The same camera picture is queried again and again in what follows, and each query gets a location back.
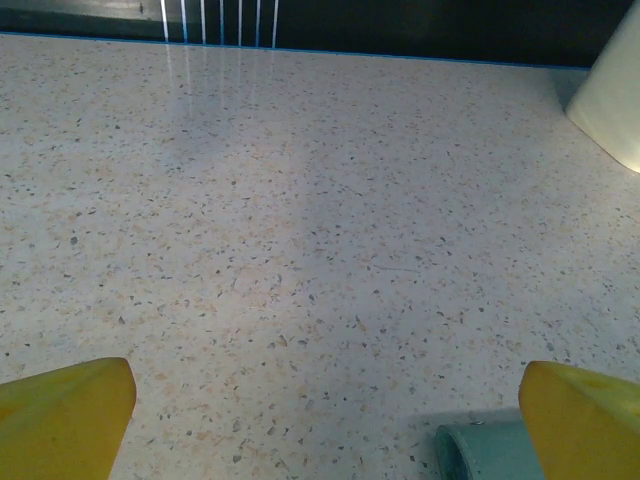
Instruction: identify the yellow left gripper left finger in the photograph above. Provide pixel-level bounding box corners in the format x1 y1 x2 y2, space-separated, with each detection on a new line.
0 356 137 480

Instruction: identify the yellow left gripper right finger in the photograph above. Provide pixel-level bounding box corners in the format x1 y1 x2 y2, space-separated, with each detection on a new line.
518 360 640 480

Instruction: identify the green card holder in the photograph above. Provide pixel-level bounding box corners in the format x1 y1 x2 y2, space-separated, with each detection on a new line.
433 421 545 480

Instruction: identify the cream knife block orange top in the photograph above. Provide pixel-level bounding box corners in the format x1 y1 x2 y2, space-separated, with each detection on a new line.
564 0 640 175

